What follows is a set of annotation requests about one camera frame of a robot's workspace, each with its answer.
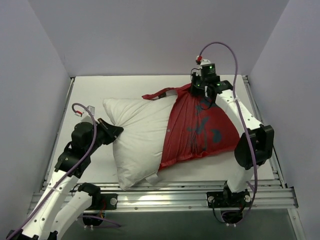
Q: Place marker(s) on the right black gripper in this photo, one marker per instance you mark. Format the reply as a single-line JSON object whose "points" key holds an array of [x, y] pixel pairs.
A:
{"points": [[196, 90]]}

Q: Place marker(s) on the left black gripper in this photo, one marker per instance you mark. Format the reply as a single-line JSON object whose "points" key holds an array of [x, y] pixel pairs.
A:
{"points": [[104, 129]]}

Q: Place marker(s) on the white pillow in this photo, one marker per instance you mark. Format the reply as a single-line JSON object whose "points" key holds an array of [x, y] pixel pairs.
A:
{"points": [[138, 150]]}

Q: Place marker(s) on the red printed pillowcase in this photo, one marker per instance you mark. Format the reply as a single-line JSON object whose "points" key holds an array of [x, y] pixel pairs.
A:
{"points": [[196, 127]]}

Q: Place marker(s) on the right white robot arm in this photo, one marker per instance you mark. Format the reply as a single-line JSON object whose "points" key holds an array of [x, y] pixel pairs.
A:
{"points": [[256, 140]]}

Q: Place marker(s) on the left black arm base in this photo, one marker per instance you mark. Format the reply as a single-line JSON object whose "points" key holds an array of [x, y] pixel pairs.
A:
{"points": [[104, 201]]}

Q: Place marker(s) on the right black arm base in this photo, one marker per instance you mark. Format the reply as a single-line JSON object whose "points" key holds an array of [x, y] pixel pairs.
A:
{"points": [[220, 199]]}

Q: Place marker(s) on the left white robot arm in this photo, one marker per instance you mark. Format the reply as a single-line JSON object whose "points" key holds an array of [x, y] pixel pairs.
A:
{"points": [[51, 218]]}

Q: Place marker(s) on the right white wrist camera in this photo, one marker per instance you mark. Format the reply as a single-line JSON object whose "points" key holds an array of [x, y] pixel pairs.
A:
{"points": [[200, 61]]}

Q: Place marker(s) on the aluminium mounting rail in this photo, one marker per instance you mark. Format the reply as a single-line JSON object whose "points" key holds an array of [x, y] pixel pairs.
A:
{"points": [[192, 196]]}

